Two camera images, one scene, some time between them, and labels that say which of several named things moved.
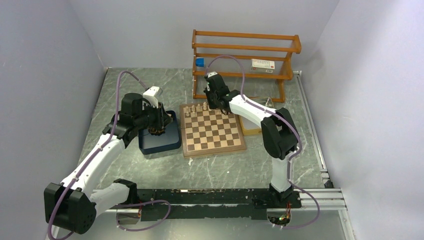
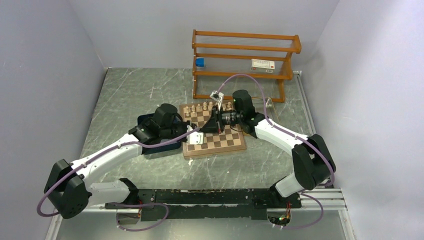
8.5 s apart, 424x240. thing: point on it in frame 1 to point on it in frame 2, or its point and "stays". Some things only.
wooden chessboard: x=206 y=132 stays
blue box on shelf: x=200 y=62 stays
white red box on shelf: x=262 y=65 stays
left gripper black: x=162 y=118 to x=185 y=124
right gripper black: x=211 y=105 to x=214 y=124
